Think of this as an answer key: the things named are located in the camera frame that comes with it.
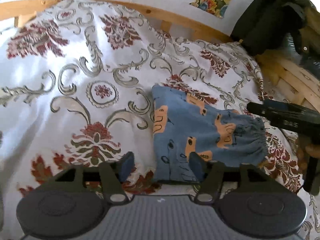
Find wooden bed frame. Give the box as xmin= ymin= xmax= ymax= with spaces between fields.
xmin=1 ymin=0 xmax=319 ymax=111

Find dark jacket on bedpost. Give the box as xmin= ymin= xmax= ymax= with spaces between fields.
xmin=230 ymin=0 xmax=316 ymax=56

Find white floral bedspread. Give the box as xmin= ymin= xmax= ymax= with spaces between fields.
xmin=0 ymin=0 xmax=320 ymax=240

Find blue patterned pyjama pants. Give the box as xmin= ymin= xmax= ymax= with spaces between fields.
xmin=152 ymin=85 xmax=268 ymax=183

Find olive green garment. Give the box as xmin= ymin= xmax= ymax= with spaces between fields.
xmin=299 ymin=7 xmax=319 ymax=54

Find operator hand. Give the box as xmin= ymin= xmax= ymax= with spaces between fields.
xmin=296 ymin=144 xmax=320 ymax=175

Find black plastic bag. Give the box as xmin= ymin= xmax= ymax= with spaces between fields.
xmin=281 ymin=34 xmax=320 ymax=79

